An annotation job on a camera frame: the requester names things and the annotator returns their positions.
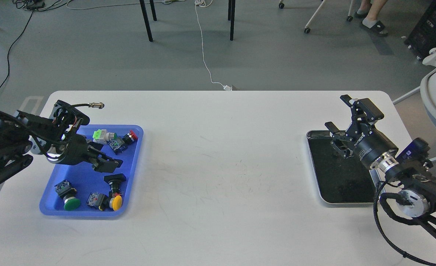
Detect white rolling chair base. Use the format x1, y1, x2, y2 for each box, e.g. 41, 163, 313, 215
278, 0, 355, 34

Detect green push button switch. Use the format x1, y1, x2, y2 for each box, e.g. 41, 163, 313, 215
54, 180, 81, 211

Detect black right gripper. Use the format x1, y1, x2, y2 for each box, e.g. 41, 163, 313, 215
324, 95, 399, 170

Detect red push button switch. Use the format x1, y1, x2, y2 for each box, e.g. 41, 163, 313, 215
122, 130, 138, 145

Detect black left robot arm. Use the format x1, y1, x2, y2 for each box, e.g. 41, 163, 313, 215
0, 100, 123, 184

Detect person foot in sandal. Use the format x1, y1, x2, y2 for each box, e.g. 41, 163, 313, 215
361, 19, 388, 37

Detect blue plastic tray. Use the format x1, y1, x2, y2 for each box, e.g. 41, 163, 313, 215
39, 124, 144, 219

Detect black square button switch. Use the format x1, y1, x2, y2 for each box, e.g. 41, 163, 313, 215
104, 173, 126, 197

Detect yellow push button switch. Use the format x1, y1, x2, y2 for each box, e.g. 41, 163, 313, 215
86, 192, 123, 211

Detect green white switch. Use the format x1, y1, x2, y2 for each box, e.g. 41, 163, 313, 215
92, 129, 118, 145

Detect silver metal tray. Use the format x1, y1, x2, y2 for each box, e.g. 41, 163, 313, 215
306, 130, 381, 207

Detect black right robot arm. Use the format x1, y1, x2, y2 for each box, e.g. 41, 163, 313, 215
325, 95, 436, 266

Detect black equipment case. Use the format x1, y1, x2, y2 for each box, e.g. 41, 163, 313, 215
404, 0, 436, 60

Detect black cable on floor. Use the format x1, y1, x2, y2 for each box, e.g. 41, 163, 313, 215
0, 0, 74, 111

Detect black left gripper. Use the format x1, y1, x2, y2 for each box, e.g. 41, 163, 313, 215
47, 135, 123, 173

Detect white cable on floor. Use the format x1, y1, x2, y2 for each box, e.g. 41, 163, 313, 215
194, 0, 233, 90

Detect black table legs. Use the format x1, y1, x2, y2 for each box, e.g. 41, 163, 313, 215
139, 0, 236, 42

